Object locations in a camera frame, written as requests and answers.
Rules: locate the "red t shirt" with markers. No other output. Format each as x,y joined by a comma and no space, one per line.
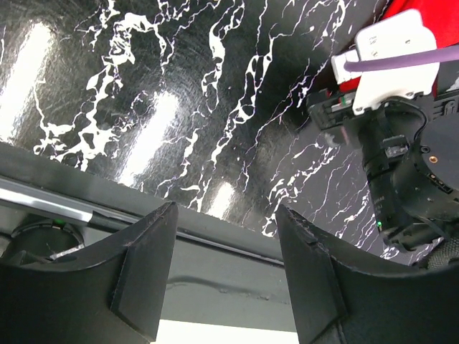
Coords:
441,18

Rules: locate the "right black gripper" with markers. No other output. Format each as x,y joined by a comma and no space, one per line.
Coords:
333,114

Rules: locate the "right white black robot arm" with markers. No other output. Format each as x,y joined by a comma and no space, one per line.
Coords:
409,148

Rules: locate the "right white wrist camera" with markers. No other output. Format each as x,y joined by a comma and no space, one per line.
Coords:
389,58

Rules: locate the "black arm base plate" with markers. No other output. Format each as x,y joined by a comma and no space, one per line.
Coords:
220,274

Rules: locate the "aluminium table edge rail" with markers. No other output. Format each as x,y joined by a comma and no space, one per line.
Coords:
36,198

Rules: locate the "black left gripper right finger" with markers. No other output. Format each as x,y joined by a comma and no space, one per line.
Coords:
342,294

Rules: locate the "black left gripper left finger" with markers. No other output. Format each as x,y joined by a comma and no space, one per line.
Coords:
111,291

